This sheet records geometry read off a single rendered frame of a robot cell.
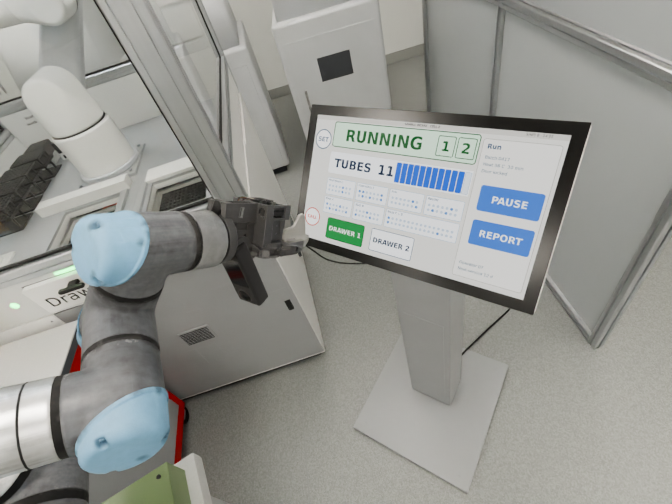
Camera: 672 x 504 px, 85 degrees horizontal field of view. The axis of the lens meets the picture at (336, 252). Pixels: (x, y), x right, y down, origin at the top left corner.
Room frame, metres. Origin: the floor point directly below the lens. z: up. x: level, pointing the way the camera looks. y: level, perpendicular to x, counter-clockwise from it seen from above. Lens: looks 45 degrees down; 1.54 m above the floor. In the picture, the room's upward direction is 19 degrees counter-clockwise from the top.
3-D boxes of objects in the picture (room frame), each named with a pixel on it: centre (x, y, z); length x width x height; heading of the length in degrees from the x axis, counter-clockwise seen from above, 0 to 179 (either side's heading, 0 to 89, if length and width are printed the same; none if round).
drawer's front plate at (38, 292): (0.86, 0.74, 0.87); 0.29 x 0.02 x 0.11; 90
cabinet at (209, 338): (1.34, 0.69, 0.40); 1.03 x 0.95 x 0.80; 90
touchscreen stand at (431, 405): (0.55, -0.18, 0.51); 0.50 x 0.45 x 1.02; 135
